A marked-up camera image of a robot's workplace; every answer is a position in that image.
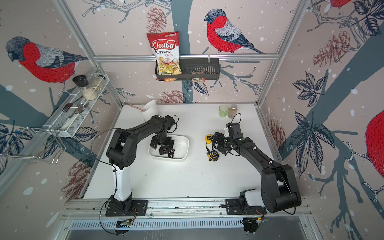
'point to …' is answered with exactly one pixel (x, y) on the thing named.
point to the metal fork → (68, 106)
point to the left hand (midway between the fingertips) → (167, 145)
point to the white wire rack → (66, 120)
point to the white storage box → (181, 146)
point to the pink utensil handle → (143, 110)
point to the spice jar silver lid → (232, 111)
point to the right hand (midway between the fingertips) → (215, 139)
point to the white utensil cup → (151, 111)
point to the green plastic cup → (223, 110)
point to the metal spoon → (80, 110)
